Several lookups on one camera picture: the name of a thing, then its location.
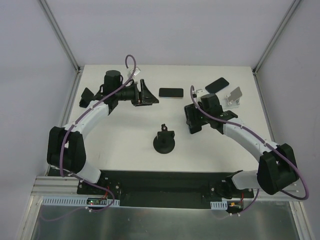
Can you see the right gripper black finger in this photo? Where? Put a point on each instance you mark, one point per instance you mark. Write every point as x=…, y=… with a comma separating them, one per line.
x=193, y=127
x=190, y=113

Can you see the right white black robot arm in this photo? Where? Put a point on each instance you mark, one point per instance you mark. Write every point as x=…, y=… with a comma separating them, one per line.
x=276, y=163

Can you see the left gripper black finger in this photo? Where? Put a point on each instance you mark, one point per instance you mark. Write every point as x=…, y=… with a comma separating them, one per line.
x=145, y=94
x=140, y=103

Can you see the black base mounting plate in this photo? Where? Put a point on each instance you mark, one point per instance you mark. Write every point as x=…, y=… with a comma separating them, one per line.
x=179, y=190

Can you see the right white cable duct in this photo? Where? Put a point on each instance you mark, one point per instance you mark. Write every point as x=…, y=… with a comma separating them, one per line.
x=219, y=205

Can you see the black round-base phone holder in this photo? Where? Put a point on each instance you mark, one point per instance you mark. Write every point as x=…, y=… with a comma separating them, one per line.
x=164, y=141

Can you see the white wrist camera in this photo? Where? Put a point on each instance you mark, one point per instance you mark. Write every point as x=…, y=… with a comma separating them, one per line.
x=197, y=94
x=133, y=72

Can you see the left aluminium frame post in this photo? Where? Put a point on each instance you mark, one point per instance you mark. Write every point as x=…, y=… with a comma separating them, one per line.
x=59, y=34

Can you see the blue phone top right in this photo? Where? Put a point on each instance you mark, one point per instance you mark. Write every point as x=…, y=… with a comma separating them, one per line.
x=217, y=85

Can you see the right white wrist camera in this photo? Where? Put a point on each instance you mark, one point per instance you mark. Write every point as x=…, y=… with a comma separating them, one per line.
x=197, y=94

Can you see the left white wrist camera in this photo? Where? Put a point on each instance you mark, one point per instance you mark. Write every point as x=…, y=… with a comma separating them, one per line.
x=133, y=72

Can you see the aluminium frame post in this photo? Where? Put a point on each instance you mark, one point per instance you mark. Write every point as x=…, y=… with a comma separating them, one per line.
x=59, y=34
x=293, y=7

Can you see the silver metal phone stand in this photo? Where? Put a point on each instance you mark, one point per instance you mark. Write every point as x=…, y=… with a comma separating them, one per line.
x=231, y=100

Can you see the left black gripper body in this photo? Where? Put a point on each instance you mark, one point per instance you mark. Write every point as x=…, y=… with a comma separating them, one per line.
x=139, y=92

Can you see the white cable duct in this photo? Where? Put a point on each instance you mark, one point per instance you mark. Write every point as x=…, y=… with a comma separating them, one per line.
x=219, y=205
x=67, y=201

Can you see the right aluminium frame post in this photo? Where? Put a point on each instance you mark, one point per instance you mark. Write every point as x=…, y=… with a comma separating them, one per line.
x=293, y=7

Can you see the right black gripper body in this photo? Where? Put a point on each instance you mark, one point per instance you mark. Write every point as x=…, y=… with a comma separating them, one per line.
x=191, y=119

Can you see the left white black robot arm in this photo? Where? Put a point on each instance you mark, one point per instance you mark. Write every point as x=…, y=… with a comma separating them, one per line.
x=66, y=145

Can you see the left white cable duct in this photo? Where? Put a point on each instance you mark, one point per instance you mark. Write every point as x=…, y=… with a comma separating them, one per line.
x=67, y=201

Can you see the black phone centre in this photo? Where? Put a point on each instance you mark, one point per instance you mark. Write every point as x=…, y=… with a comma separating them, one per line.
x=174, y=93

